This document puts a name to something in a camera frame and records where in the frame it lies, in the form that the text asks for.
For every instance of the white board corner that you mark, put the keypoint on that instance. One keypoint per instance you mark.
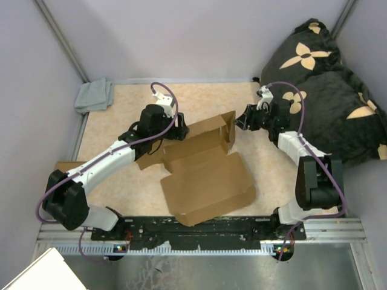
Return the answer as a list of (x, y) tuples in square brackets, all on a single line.
[(48, 271)]

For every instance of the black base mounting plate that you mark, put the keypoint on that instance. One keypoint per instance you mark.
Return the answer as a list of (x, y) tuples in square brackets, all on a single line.
[(220, 233)]

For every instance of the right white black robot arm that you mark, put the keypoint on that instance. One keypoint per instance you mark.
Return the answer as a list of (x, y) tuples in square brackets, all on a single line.
[(318, 174)]

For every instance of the brown cardboard box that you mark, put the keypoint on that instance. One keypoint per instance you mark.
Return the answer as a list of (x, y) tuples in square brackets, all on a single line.
[(206, 179)]

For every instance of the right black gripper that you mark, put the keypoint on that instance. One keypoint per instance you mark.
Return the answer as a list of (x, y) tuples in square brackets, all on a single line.
[(249, 118)]

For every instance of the aluminium frame rail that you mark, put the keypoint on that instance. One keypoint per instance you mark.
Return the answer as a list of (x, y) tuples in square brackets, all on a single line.
[(342, 230)]

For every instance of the grey folded cloth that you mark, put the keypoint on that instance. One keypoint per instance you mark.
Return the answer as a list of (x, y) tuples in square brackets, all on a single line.
[(95, 96)]

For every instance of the small folded cardboard box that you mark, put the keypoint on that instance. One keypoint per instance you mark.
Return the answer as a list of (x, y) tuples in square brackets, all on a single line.
[(65, 166)]

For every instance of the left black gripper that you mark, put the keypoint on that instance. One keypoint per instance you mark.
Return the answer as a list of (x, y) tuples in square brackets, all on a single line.
[(179, 133)]

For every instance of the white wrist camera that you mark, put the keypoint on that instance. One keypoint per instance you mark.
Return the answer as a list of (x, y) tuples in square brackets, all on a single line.
[(167, 102), (266, 98)]

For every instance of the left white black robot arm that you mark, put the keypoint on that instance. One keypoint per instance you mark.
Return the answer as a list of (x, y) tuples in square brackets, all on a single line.
[(65, 199)]

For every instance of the black floral pillow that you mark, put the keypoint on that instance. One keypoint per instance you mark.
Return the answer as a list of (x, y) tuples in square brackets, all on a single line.
[(329, 102)]

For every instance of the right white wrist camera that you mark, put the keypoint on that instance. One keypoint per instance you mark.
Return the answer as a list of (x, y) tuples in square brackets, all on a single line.
[(266, 98)]

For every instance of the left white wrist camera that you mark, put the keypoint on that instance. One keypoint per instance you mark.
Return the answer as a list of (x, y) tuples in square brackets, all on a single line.
[(167, 102)]

